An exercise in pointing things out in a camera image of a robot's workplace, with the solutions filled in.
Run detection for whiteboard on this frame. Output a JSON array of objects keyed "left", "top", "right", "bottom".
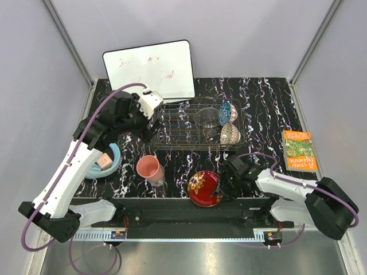
[{"left": 102, "top": 40, "right": 195, "bottom": 103}]

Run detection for blue patterned bowl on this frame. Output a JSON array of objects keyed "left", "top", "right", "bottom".
[{"left": 219, "top": 101, "right": 238, "bottom": 126}]

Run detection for wire dish rack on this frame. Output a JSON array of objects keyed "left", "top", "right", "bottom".
[{"left": 153, "top": 97, "right": 244, "bottom": 151}]

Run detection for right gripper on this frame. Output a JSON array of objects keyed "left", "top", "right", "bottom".
[{"left": 210, "top": 169, "right": 243, "bottom": 202}]

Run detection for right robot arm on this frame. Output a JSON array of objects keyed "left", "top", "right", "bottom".
[{"left": 212, "top": 154, "right": 359, "bottom": 240}]

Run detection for clear glass plate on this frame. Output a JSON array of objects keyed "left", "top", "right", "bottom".
[{"left": 193, "top": 107, "right": 225, "bottom": 128}]

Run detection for red floral plate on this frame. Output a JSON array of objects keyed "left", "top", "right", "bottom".
[{"left": 188, "top": 170, "right": 224, "bottom": 208}]

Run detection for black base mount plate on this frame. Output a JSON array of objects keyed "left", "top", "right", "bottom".
[{"left": 93, "top": 198, "right": 294, "bottom": 241}]

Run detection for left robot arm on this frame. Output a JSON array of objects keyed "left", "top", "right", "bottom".
[{"left": 18, "top": 91, "right": 163, "bottom": 251}]

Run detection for purple cable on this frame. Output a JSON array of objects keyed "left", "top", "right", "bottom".
[
  {"left": 22, "top": 82, "right": 150, "bottom": 274},
  {"left": 229, "top": 152, "right": 360, "bottom": 249}
]

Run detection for pink tumbler cup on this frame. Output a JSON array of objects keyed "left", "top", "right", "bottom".
[{"left": 136, "top": 155, "right": 165, "bottom": 187}]

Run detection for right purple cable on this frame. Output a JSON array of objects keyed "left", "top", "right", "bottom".
[{"left": 229, "top": 152, "right": 360, "bottom": 249}]

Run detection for orange green book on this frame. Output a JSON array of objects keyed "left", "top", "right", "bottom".
[{"left": 282, "top": 130, "right": 318, "bottom": 172}]

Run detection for red patterned white bowl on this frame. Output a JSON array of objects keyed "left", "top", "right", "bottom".
[{"left": 220, "top": 123, "right": 241, "bottom": 145}]

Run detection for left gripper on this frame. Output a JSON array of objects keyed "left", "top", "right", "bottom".
[{"left": 117, "top": 93, "right": 163, "bottom": 143}]

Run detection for light blue headphones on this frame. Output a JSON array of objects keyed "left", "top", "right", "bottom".
[{"left": 84, "top": 143, "right": 122, "bottom": 179}]

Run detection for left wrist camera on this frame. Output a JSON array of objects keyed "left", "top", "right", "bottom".
[{"left": 138, "top": 91, "right": 163, "bottom": 119}]

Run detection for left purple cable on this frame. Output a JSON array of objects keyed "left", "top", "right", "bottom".
[{"left": 22, "top": 82, "right": 150, "bottom": 274}]

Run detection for pink dice cube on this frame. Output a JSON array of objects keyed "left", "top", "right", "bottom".
[{"left": 96, "top": 153, "right": 113, "bottom": 171}]

